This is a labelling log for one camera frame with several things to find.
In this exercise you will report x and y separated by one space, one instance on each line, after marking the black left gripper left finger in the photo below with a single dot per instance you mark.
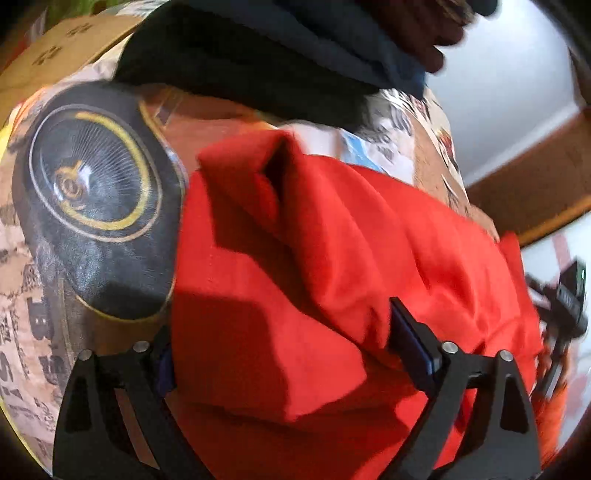
91 438

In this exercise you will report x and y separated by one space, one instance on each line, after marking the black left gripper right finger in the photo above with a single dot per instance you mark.
478 422

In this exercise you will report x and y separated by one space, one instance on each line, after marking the red large garment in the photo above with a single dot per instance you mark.
280 316

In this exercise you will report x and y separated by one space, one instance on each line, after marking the dark folded clothes pile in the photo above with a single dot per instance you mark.
318 61

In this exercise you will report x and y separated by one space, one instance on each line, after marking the newspaper print bed cover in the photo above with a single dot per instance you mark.
92 180

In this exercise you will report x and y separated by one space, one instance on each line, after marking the brown cardboard box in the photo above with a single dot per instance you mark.
60 52

